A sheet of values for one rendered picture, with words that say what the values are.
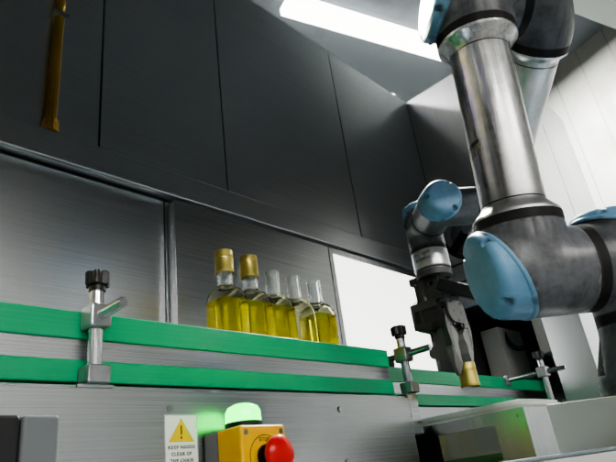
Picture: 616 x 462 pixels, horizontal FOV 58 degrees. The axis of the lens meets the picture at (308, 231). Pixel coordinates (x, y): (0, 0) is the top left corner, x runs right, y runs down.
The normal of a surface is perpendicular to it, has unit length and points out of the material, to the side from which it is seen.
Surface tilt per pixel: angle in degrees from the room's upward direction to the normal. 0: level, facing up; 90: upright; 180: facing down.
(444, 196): 90
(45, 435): 90
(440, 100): 90
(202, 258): 90
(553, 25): 161
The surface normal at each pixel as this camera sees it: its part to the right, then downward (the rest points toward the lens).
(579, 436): -0.89, -0.08
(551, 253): 0.12, -0.33
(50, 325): 0.71, -0.38
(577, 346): -0.69, -0.22
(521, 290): 0.07, 0.22
